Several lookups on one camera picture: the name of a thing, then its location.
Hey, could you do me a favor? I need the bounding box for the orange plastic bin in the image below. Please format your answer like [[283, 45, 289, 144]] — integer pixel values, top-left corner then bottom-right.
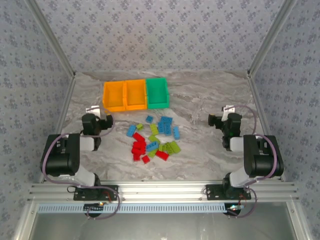
[[102, 81, 127, 113], [124, 79, 148, 112]]

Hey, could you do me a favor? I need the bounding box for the green plastic bin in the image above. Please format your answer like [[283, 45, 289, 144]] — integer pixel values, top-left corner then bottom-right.
[[145, 77, 170, 110]]

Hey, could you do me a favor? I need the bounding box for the small circuit board with LEDs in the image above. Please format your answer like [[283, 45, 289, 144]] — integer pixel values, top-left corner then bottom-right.
[[83, 201, 105, 211], [226, 204, 245, 214]]

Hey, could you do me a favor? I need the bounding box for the grey metal panel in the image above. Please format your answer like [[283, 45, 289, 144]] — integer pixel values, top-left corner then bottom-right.
[[29, 212, 298, 240]]

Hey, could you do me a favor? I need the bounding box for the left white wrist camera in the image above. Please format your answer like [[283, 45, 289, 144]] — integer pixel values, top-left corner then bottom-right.
[[85, 106, 101, 116]]

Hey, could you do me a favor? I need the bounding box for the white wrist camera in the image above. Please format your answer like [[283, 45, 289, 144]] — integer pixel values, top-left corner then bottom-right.
[[85, 106, 101, 116], [221, 104, 236, 115]]

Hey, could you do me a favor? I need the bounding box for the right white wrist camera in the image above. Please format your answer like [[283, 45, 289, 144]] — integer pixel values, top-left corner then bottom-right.
[[221, 104, 236, 115]]

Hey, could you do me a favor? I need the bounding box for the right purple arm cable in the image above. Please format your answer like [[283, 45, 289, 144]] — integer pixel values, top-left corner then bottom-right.
[[226, 104, 285, 219]]

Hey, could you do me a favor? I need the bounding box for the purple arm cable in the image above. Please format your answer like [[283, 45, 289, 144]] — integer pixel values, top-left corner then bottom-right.
[[226, 104, 285, 219], [40, 115, 123, 221]]

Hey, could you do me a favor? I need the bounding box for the aluminium table side rail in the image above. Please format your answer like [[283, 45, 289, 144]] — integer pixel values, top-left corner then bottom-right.
[[246, 71, 286, 182], [39, 72, 77, 183]]

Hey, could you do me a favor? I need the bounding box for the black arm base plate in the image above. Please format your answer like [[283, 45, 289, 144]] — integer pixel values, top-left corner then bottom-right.
[[205, 184, 252, 201], [73, 184, 119, 201]]

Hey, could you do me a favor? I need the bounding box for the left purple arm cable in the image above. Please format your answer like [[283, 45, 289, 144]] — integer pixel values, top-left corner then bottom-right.
[[40, 115, 123, 221]]

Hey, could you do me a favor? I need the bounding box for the wide aluminium mounting rail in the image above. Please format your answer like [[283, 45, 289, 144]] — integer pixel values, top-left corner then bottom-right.
[[27, 181, 300, 203]]

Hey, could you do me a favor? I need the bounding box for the slotted grey cable duct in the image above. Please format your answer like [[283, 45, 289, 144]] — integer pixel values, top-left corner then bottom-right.
[[37, 202, 232, 214]]

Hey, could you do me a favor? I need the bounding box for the aluminium frame post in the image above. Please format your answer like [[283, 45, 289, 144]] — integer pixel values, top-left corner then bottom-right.
[[13, 202, 38, 240], [246, 0, 300, 75], [25, 0, 76, 76], [285, 201, 311, 240]]

